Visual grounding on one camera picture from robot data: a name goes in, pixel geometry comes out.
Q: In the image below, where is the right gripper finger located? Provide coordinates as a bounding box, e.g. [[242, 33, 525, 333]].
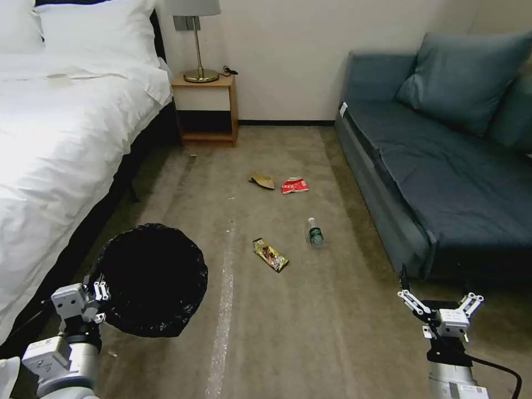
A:
[[396, 263, 436, 330], [456, 291, 485, 320]]

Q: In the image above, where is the trash bin with black bag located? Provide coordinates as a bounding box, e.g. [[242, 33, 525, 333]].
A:
[[93, 222, 209, 339]]

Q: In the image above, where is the clear plastic bottle green label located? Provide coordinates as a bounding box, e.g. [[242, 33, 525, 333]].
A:
[[307, 217, 325, 249]]

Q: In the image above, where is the blue-grey sofa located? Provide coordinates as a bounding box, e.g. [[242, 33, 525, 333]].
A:
[[334, 30, 532, 288]]

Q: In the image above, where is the brown gold snack wrapper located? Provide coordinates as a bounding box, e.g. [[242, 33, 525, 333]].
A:
[[252, 237, 290, 274]]

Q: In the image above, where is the white bed duvet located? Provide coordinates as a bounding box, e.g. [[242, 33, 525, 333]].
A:
[[0, 49, 173, 346]]

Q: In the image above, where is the crumpled red snack packet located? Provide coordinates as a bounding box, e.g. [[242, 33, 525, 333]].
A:
[[280, 176, 311, 196]]

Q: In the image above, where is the flat gold paper wrapper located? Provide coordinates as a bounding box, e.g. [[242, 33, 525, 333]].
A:
[[248, 173, 277, 191]]

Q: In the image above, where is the wooden nightstand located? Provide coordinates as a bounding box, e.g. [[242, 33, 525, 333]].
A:
[[171, 70, 240, 149]]

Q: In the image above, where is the large blue sofa cushion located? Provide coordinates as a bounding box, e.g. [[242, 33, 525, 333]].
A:
[[395, 32, 532, 139]]

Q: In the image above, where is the brass table lamp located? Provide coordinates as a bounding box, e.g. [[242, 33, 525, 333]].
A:
[[165, 0, 222, 84]]

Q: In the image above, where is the large white pillow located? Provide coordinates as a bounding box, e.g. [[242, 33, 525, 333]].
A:
[[34, 0, 161, 70]]

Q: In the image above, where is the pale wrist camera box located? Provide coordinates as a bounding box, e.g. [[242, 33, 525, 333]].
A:
[[50, 283, 90, 322], [438, 309, 471, 342]]

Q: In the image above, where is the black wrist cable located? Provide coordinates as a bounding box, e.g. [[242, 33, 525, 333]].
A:
[[462, 352, 523, 399]]

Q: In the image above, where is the black bed frame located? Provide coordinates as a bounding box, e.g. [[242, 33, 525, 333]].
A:
[[0, 7, 180, 360]]

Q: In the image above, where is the dark wall baseboard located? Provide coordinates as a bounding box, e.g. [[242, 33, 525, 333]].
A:
[[237, 119, 338, 127]]

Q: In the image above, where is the grey wall switch plate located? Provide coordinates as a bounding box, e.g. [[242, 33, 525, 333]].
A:
[[172, 15, 202, 32]]

